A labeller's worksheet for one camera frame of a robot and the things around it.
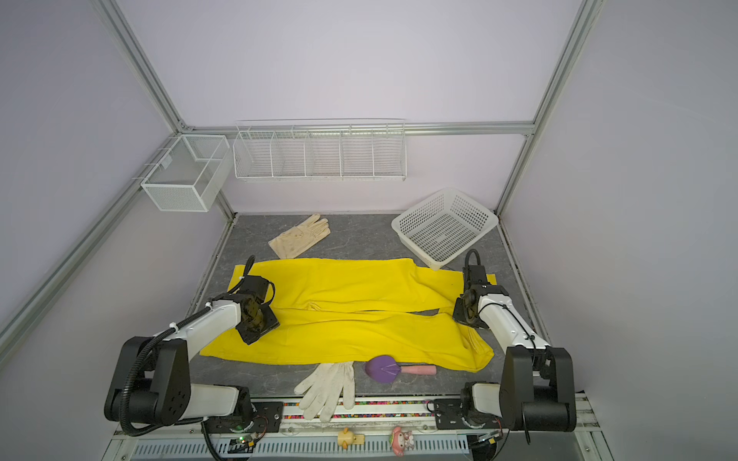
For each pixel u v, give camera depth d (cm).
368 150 105
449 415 74
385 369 79
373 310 94
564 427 41
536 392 42
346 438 67
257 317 73
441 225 116
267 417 74
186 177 101
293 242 112
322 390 78
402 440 68
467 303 65
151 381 43
